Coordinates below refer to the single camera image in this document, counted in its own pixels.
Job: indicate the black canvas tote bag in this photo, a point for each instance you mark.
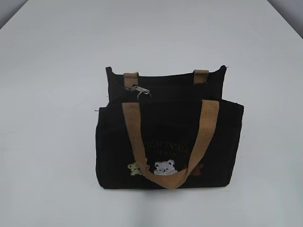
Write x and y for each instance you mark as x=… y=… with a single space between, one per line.
x=185 y=136

